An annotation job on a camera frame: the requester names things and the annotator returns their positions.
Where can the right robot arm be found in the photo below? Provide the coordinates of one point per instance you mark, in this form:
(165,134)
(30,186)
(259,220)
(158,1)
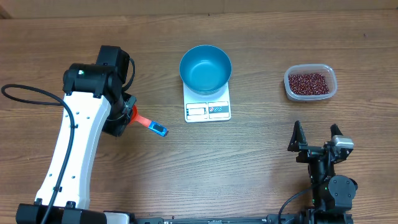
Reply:
(332,194)

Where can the red scoop with blue handle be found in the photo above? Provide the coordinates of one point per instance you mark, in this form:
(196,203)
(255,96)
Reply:
(152,125)

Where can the white digital kitchen scale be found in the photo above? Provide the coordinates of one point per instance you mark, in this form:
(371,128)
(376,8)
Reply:
(206,108)

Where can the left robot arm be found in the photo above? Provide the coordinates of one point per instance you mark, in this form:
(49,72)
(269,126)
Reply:
(95,101)

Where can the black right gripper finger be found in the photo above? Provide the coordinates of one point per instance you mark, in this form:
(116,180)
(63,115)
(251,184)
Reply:
(335,131)
(298,136)

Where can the blue round bowl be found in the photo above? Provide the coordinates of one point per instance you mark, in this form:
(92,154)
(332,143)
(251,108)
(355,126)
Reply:
(205,69)

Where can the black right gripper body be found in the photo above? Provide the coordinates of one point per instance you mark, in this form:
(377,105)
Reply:
(315,149)

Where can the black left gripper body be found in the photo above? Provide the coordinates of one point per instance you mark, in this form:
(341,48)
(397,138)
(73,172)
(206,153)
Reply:
(121,117)

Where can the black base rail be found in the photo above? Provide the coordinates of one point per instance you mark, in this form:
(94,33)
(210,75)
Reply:
(270,219)

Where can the clear plastic food container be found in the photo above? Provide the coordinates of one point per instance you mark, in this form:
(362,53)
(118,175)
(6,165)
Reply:
(326,70)

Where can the red beans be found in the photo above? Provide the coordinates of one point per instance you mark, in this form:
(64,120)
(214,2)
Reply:
(308,84)

